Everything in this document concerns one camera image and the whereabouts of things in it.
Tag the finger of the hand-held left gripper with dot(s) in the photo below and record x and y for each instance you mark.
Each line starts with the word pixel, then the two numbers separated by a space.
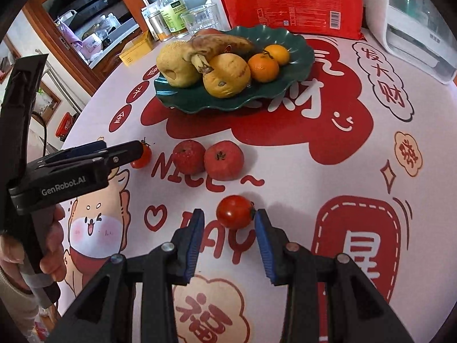
pixel 85 149
pixel 125 152

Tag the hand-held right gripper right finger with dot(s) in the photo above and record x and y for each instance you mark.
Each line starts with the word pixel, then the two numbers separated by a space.
pixel 266 243

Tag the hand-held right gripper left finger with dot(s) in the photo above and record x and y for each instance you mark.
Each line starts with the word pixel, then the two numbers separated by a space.
pixel 194 243

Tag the cherry tomato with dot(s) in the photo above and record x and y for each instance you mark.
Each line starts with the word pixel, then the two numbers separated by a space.
pixel 234 212
pixel 142 159

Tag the rough-skinned yellow pear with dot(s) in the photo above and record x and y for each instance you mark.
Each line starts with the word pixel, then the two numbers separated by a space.
pixel 175 64

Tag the smooth yellow pear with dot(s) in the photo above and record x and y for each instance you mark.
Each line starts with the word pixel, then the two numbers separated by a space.
pixel 226 75

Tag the spotted ripe banana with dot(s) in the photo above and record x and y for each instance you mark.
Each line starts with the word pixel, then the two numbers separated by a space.
pixel 221 44

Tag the orange tangerine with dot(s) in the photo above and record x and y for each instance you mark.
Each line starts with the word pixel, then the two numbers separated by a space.
pixel 263 68
pixel 280 54

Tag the dark green scalloped plate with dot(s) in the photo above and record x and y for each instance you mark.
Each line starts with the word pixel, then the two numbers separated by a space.
pixel 296 60

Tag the person's left forearm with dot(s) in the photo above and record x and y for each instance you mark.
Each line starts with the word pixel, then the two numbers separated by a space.
pixel 14 303

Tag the person's left hand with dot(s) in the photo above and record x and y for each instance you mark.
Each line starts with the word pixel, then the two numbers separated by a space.
pixel 53 235

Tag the red hawthorn fruit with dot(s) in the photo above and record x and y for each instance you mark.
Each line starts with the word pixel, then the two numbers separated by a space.
pixel 189 157
pixel 224 160

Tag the wooden kitchen base cabinet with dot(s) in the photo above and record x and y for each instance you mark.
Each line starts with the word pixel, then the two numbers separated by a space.
pixel 107 71

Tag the yellow box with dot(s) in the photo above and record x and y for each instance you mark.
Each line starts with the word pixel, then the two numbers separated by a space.
pixel 137 48

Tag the pinkish white kitchen appliance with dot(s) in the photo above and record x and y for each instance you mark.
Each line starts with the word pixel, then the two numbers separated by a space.
pixel 91 44

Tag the printed cartoon tablecloth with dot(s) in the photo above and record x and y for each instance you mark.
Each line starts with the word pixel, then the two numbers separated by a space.
pixel 321 143

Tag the small metal tin can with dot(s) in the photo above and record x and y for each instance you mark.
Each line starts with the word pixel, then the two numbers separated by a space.
pixel 159 26

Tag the white carton box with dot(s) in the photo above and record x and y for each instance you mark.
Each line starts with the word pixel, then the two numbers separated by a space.
pixel 147 10

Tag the clear bottle green label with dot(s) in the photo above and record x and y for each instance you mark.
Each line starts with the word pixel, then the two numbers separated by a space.
pixel 173 14

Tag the clear glass cup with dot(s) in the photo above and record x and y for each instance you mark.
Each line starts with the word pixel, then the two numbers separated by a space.
pixel 198 19

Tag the red paper cup packet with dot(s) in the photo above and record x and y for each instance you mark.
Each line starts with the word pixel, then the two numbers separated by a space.
pixel 285 3

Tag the white countertop appliance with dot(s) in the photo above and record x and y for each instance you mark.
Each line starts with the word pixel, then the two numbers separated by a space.
pixel 410 25

